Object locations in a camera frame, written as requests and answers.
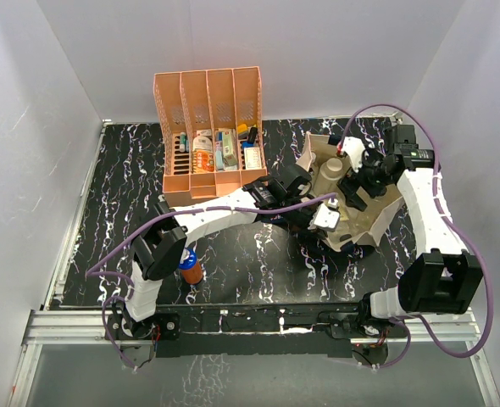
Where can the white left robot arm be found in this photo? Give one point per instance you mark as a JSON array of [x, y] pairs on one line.
[[163, 247]]

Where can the cream cylindrical bottle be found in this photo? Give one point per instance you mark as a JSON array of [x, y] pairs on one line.
[[330, 172]]

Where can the orange spiral notebook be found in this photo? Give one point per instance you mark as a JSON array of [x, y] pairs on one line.
[[203, 162]]

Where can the white label packet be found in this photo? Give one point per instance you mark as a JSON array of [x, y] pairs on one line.
[[203, 140]]

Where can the tall clear square bottle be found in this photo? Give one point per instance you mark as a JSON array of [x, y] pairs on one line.
[[337, 205]]

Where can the white red label card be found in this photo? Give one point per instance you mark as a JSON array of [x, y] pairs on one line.
[[252, 158]]

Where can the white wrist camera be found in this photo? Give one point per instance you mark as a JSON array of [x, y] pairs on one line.
[[353, 149], [324, 219]]

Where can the green white glue stick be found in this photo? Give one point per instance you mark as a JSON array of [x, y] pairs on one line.
[[182, 146]]

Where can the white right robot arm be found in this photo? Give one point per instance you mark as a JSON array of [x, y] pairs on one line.
[[444, 277]]

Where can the orange bottle blue cap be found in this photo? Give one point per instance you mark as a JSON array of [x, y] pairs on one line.
[[189, 267]]

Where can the green cardboard box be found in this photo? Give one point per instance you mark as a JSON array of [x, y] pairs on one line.
[[230, 155]]

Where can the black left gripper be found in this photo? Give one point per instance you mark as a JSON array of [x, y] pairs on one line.
[[303, 228]]

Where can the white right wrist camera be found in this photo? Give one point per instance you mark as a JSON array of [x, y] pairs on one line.
[[353, 149]]

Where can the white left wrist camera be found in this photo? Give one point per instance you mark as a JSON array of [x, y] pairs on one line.
[[324, 219]]

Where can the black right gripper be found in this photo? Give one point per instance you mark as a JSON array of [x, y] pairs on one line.
[[352, 181]]

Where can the peach plastic desk organizer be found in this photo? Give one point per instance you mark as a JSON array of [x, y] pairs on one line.
[[211, 121]]

